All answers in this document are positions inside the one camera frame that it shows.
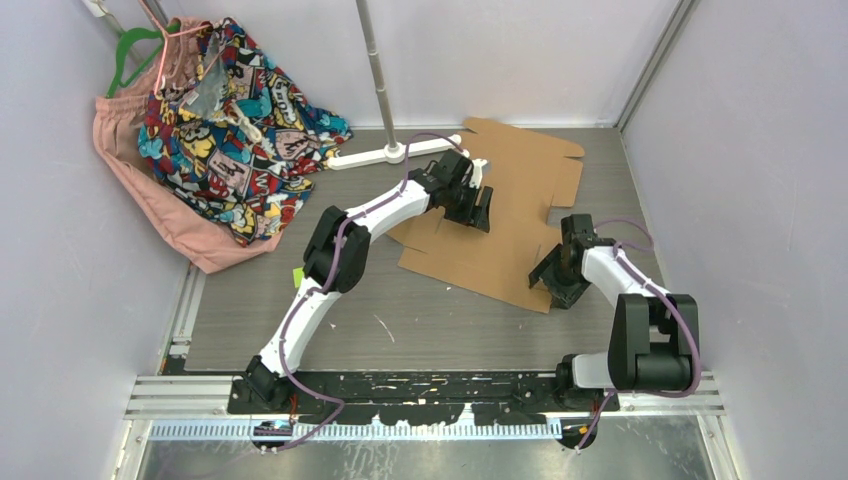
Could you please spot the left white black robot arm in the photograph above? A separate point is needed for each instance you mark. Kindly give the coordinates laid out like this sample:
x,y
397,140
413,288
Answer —
x,y
336,256

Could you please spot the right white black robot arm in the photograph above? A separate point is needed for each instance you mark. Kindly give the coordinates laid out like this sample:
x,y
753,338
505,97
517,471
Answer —
x,y
653,345

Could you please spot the aluminium frame rail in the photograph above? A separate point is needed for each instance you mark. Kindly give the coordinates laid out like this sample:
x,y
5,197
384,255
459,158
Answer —
x,y
404,366

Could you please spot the pink shorts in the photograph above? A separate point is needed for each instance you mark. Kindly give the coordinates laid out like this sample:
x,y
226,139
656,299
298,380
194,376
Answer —
x,y
117,125

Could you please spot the green clothes hanger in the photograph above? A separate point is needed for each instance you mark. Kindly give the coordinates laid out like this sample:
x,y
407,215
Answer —
x,y
126,42

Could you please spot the pink clothes hanger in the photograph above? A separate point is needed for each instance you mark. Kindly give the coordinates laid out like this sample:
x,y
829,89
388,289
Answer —
x,y
170,67

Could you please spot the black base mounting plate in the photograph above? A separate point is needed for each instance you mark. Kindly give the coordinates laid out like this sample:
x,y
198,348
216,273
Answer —
x,y
497,400

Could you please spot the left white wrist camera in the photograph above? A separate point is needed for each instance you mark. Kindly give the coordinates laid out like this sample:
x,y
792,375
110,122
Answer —
x,y
474,177

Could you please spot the small green block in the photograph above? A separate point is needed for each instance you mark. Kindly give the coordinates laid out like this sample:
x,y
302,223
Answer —
x,y
298,275

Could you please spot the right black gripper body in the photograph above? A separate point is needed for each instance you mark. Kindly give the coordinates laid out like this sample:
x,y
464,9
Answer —
x,y
564,284

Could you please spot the brown cardboard box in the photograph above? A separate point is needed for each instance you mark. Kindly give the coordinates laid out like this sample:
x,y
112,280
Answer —
x,y
530,173

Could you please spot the white stand with pole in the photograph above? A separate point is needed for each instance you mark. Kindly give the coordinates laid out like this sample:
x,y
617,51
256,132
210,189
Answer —
x,y
394,151

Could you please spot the colourful comic print shorts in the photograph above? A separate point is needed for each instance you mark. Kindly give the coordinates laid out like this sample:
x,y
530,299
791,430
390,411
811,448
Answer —
x,y
238,141

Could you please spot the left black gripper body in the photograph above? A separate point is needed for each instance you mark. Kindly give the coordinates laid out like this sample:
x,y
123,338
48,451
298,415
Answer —
x,y
460,206

